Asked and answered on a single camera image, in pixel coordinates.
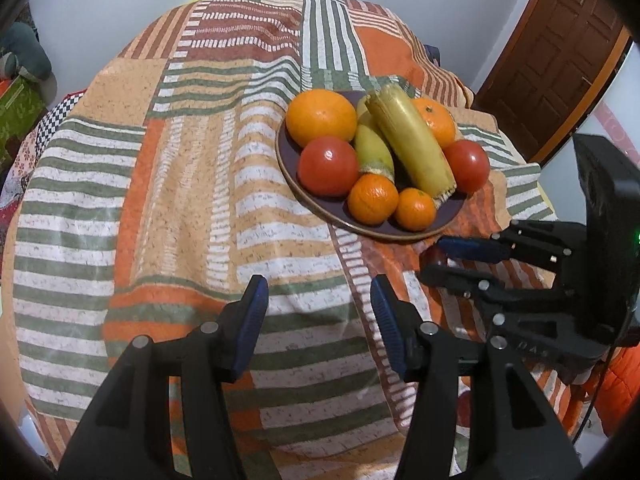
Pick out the large yellow banana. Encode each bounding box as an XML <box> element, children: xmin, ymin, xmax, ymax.
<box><xmin>367</xmin><ymin>83</ymin><xmax>457</xmax><ymax>208</ymax></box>

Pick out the orange quilt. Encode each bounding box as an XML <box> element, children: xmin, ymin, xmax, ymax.
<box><xmin>587</xmin><ymin>342</ymin><xmax>640</xmax><ymax>438</ymax></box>

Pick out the medium orange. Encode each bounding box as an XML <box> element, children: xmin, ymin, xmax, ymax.
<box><xmin>411</xmin><ymin>98</ymin><xmax>457</xmax><ymax>150</ymax></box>

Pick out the striped patchwork blanket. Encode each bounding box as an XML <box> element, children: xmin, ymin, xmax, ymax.
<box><xmin>0</xmin><ymin>0</ymin><xmax>558</xmax><ymax>480</ymax></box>

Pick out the grey plush toy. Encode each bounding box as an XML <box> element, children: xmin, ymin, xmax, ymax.
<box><xmin>0</xmin><ymin>20</ymin><xmax>54</xmax><ymax>82</ymax></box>

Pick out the checkered cloth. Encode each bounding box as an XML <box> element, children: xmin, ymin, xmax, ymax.
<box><xmin>29</xmin><ymin>89</ymin><xmax>87</xmax><ymax>147</ymax></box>

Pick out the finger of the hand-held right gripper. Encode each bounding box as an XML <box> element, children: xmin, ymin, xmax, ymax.
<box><xmin>419</xmin><ymin>249</ymin><xmax>577</xmax><ymax>321</ymax></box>
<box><xmin>437</xmin><ymin>220</ymin><xmax>589</xmax><ymax>274</ymax></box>

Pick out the large orange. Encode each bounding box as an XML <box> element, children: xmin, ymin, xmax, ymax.
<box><xmin>285</xmin><ymin>88</ymin><xmax>359</xmax><ymax>148</ymax></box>

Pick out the black cable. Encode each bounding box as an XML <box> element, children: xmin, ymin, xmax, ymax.
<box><xmin>572</xmin><ymin>347</ymin><xmax>618</xmax><ymax>443</ymax></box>

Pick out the yellow-green sheet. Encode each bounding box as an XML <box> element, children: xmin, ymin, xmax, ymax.
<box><xmin>537</xmin><ymin>180</ymin><xmax>557</xmax><ymax>222</ymax></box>

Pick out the small tangerine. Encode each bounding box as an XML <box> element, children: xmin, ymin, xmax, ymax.
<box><xmin>394</xmin><ymin>187</ymin><xmax>438</xmax><ymax>232</ymax></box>
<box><xmin>347</xmin><ymin>173</ymin><xmax>400</xmax><ymax>226</ymax></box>

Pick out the red tomato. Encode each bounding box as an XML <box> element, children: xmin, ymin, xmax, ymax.
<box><xmin>442</xmin><ymin>140</ymin><xmax>491</xmax><ymax>194</ymax></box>
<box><xmin>298</xmin><ymin>136</ymin><xmax>361</xmax><ymax>197</ymax></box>

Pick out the purple plate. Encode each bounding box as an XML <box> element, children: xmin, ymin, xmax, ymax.
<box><xmin>276</xmin><ymin>91</ymin><xmax>468</xmax><ymax>242</ymax></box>

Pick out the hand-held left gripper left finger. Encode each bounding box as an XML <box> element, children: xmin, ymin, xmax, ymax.
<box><xmin>57</xmin><ymin>274</ymin><xmax>270</xmax><ymax>480</ymax></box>

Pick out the small yellow-green banana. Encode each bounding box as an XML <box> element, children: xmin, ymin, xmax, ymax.
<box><xmin>354</xmin><ymin>95</ymin><xmax>396</xmax><ymax>181</ymax></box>

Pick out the floral cloth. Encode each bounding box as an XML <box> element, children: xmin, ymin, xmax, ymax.
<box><xmin>0</xmin><ymin>130</ymin><xmax>47</xmax><ymax>223</ymax></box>

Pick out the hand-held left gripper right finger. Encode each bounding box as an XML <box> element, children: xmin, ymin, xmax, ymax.
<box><xmin>370</xmin><ymin>274</ymin><xmax>583</xmax><ymax>480</ymax></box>

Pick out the brown wooden door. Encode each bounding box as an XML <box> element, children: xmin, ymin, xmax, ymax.
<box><xmin>475</xmin><ymin>0</ymin><xmax>632</xmax><ymax>162</ymax></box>

